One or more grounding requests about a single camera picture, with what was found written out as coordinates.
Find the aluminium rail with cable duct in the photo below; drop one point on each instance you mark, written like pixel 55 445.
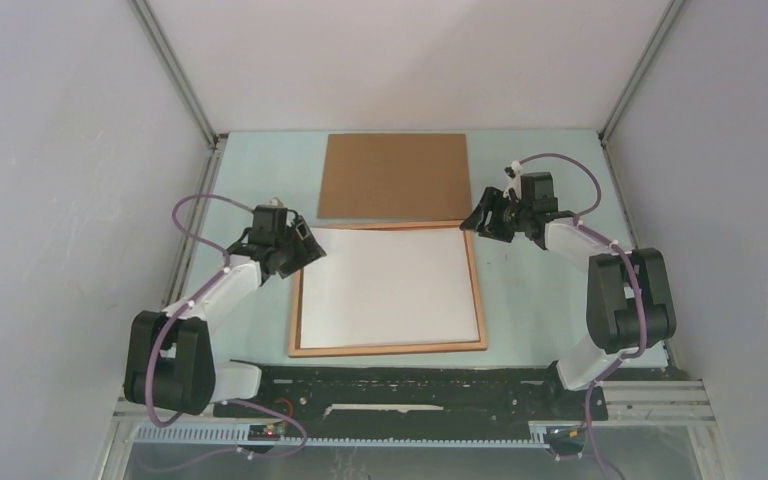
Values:
pixel 657 398

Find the right aluminium corner post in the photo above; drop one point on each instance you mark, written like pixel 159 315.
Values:
pixel 654 45

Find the left aluminium corner post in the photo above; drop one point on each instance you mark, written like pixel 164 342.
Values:
pixel 159 41

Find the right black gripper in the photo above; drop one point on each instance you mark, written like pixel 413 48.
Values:
pixel 490 201

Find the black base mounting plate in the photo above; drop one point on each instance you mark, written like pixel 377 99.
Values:
pixel 424 404

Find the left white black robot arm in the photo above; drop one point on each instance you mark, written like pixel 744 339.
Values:
pixel 171 363

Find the wooden picture frame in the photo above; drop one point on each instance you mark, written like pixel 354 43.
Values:
pixel 390 351

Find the aluminium corner post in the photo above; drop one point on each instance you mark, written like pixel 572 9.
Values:
pixel 654 45
pixel 159 41

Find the sunset photo print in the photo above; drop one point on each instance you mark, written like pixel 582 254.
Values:
pixel 390 288

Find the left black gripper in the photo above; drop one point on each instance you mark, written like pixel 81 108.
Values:
pixel 310 250

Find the brown cardboard backing board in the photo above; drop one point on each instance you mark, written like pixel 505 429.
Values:
pixel 395 176

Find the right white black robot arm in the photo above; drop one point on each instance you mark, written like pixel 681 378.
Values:
pixel 629 306

